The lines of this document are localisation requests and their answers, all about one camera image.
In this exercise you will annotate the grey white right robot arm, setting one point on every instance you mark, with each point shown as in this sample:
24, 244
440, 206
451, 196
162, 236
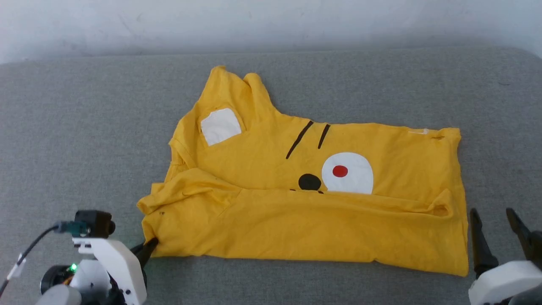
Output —
527, 299

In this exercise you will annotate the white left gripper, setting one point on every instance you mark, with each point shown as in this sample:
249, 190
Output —
114, 267

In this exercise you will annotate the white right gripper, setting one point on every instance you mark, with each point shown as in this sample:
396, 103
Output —
504, 281

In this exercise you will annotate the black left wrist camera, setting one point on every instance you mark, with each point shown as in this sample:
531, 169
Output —
95, 223

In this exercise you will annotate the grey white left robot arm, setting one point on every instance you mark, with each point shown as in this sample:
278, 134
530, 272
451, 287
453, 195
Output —
72, 284

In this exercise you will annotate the yellow cartoon face t-shirt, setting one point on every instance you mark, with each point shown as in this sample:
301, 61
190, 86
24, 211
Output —
296, 212

